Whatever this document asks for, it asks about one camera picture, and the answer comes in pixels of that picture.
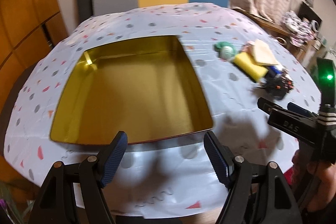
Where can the cluttered side table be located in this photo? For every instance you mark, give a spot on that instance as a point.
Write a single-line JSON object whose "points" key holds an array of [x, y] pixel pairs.
{"points": [[298, 35]]}

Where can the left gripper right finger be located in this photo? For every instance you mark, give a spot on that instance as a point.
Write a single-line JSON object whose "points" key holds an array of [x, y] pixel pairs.
{"points": [[220, 158]]}

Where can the gold metal tray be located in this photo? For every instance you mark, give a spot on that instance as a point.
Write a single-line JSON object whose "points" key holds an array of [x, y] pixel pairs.
{"points": [[146, 87]]}

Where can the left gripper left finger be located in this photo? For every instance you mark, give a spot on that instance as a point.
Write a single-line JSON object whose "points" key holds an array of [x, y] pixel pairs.
{"points": [[112, 156]]}

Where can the wooden wardrobe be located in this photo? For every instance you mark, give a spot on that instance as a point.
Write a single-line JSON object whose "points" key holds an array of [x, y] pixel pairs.
{"points": [[29, 28]]}

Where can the cream felt cloth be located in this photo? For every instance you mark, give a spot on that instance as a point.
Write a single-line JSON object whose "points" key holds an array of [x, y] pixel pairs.
{"points": [[262, 53]]}

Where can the right hand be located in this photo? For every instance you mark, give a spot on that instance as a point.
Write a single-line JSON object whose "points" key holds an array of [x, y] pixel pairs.
{"points": [[323, 185]]}

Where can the yellow sponge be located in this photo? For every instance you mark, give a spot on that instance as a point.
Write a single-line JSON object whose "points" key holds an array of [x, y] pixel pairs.
{"points": [[247, 63]]}

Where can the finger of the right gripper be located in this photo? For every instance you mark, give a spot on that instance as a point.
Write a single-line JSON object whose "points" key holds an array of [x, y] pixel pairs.
{"points": [[269, 107], [299, 110]]}

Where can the blue tissue pack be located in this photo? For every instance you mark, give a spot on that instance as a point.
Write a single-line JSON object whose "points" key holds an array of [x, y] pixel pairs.
{"points": [[273, 73]]}

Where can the green white bottle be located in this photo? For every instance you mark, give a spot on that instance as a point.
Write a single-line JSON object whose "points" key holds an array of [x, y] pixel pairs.
{"points": [[225, 50]]}

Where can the black beaded hair braid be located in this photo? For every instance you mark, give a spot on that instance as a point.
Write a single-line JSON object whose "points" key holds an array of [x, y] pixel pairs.
{"points": [[280, 87]]}

